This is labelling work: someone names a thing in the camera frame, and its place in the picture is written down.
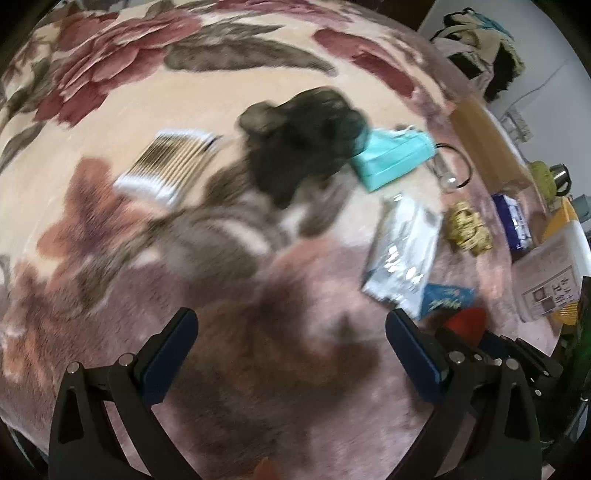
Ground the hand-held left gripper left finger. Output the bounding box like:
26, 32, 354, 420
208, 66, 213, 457
48, 307, 199, 480

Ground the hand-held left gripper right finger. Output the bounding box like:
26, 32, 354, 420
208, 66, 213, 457
385, 308, 543, 480

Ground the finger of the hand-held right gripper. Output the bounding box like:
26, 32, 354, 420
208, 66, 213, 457
436, 325, 476, 357
485, 333, 565, 393

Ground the red soft object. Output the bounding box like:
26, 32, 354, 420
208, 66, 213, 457
447, 307, 489, 347

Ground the black mesh scrunchie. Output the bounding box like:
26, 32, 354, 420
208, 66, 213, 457
238, 87, 372, 208

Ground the blue card packet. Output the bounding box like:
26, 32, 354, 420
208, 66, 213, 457
419, 282, 476, 319

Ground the floral plush blanket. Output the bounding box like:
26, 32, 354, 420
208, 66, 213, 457
0, 0, 561, 472

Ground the white plastic jar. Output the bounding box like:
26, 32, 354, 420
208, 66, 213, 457
512, 220, 591, 324

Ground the silver plastic packet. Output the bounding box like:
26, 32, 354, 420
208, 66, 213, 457
361, 194, 444, 319

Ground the yellow tape measure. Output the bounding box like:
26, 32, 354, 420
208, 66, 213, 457
444, 200, 494, 256

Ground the blue tissue pack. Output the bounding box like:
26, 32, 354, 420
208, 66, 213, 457
491, 193, 534, 252

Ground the orange plastic basket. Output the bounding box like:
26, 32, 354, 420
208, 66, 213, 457
541, 198, 591, 324

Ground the pack of cotton swabs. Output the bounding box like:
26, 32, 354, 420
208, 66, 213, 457
113, 130, 222, 206

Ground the green cup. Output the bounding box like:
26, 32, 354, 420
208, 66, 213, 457
527, 160, 557, 204

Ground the steel kettle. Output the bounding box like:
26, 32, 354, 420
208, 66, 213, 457
549, 164, 572, 197

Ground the blue face mask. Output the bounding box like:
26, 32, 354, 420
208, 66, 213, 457
350, 127, 437, 193

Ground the brown cardboard box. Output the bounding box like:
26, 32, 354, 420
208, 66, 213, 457
449, 96, 532, 195

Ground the white power strip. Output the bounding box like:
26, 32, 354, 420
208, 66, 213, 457
501, 110, 534, 141

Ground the pile of clothes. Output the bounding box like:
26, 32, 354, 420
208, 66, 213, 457
429, 7, 527, 102

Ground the black hair tie with pearl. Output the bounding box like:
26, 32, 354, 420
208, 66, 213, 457
429, 143, 474, 193

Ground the white power cable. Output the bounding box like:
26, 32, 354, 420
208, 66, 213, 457
508, 60, 573, 116

